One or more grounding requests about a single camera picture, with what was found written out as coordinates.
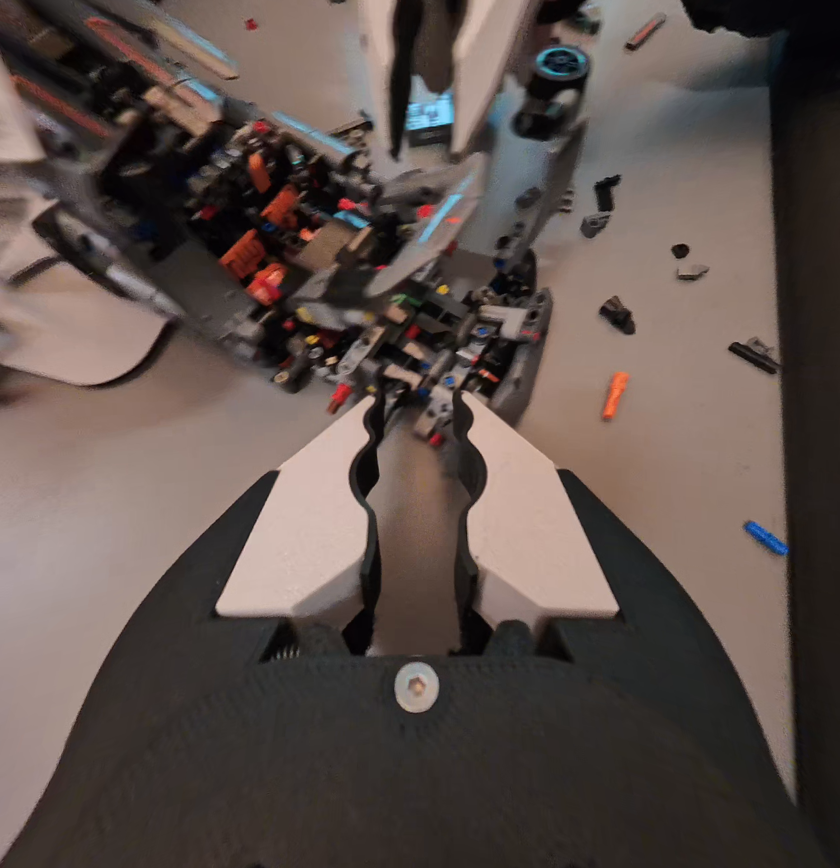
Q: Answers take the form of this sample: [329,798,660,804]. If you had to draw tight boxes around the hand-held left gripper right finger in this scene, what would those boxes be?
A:
[452,391,622,640]

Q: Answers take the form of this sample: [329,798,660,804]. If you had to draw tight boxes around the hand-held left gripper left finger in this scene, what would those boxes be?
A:
[214,395,383,623]

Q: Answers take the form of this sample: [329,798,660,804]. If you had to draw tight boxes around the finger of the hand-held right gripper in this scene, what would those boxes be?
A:
[451,0,544,161]
[357,0,422,160]

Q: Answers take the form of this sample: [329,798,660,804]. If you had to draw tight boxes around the orange lego pin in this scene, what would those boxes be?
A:
[601,372,631,423]

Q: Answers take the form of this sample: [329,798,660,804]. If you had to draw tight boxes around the grey lego car model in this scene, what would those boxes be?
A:
[0,0,591,448]

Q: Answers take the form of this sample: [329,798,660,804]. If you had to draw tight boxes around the black lego tire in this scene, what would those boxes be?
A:
[527,44,591,103]

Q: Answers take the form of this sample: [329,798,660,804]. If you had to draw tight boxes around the blue lego pin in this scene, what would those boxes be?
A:
[743,521,791,557]

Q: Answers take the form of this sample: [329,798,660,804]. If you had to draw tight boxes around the shiny dark lego piece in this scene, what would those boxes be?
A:
[599,296,636,336]

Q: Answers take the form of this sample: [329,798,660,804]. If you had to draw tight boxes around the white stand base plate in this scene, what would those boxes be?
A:
[0,264,178,389]

